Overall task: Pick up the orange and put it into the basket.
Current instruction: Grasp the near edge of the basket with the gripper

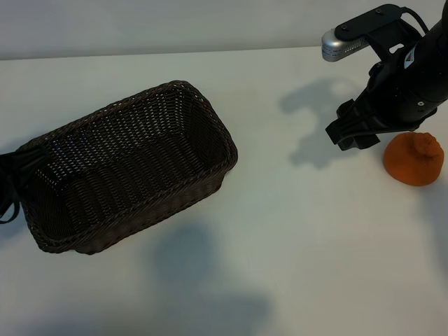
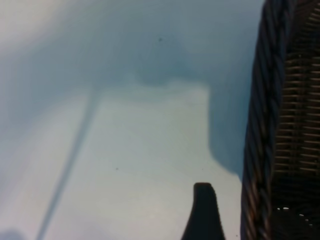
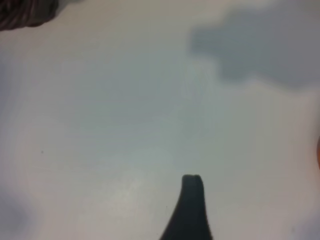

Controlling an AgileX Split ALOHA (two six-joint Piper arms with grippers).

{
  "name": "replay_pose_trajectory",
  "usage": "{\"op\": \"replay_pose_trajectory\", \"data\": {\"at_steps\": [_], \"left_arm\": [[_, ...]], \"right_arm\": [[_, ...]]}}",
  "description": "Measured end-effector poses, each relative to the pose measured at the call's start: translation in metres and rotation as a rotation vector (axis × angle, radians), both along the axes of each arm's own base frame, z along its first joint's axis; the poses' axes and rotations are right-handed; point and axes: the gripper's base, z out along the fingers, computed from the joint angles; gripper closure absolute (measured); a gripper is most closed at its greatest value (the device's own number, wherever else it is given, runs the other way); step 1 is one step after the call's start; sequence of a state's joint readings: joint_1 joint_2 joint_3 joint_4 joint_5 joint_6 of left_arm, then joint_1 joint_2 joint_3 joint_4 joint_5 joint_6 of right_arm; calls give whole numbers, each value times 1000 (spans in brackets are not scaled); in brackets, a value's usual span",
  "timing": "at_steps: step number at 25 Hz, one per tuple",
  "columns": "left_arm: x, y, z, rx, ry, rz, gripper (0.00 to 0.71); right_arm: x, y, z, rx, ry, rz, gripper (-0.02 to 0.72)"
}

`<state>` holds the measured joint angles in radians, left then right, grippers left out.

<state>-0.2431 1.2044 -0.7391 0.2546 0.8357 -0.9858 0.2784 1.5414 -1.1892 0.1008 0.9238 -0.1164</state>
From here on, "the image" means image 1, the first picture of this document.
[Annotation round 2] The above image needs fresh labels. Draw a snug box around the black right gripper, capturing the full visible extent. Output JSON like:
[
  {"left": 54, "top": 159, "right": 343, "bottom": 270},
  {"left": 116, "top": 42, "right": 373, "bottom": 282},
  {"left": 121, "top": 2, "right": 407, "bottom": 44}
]
[{"left": 325, "top": 34, "right": 445, "bottom": 151}]

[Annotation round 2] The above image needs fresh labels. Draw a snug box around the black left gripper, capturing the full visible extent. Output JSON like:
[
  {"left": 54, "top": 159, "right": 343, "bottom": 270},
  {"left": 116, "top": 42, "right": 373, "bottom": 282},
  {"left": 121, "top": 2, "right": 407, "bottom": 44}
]
[{"left": 0, "top": 146, "right": 50, "bottom": 214}]

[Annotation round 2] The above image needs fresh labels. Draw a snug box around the orange with knobbed top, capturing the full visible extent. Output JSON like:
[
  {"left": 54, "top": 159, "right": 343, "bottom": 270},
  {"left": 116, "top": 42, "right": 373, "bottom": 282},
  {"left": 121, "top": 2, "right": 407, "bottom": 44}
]
[{"left": 384, "top": 132, "right": 445, "bottom": 187}]

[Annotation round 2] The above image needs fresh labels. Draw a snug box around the dark brown wicker basket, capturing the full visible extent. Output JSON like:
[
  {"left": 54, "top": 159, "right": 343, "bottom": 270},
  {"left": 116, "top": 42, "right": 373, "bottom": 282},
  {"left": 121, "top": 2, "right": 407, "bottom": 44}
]
[{"left": 13, "top": 79, "right": 239, "bottom": 256}]

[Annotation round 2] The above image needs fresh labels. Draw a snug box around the black right camera cable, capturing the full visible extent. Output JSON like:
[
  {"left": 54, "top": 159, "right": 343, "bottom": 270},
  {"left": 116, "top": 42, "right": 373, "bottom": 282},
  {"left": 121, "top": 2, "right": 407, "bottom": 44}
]
[{"left": 401, "top": 8, "right": 431, "bottom": 35}]

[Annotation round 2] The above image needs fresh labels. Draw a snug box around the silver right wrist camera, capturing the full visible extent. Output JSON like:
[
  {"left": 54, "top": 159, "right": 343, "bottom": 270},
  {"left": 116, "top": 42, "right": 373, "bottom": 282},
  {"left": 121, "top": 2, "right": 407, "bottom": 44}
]
[{"left": 321, "top": 27, "right": 365, "bottom": 63}]

